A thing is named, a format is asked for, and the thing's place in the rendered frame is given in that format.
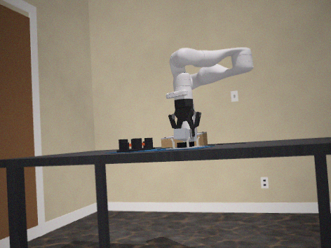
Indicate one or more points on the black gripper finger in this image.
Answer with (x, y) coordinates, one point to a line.
(192, 124)
(173, 123)

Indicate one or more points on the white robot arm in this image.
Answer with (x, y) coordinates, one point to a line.
(184, 83)

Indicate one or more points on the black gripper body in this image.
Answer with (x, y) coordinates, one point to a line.
(182, 106)

